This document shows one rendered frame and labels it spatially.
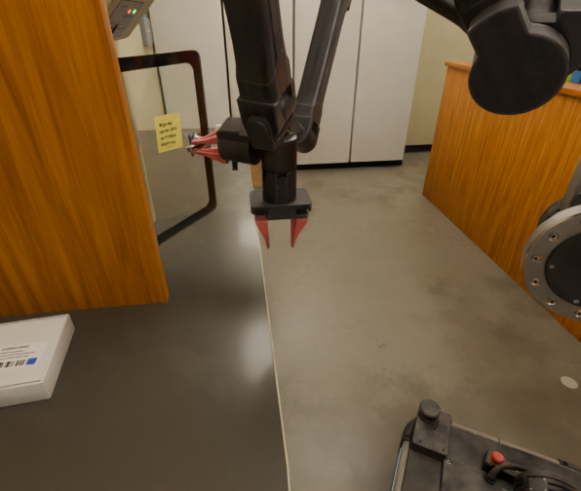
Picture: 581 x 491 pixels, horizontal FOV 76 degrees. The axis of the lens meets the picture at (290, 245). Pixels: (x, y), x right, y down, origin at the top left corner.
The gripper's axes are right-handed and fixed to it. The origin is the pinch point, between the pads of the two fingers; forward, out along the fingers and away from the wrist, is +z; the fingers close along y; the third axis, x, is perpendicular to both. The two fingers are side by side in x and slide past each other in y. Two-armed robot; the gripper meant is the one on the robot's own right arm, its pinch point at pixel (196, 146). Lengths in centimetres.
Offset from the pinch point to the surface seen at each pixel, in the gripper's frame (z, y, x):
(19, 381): 26, -22, 44
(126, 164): 9.2, 4.3, 22.9
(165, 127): 5.9, 4.8, 1.2
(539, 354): -152, -120, -26
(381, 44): -149, 2, -296
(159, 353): 7.0, -26.0, 37.1
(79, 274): 22.7, -17.3, 22.9
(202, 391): -1, -26, 46
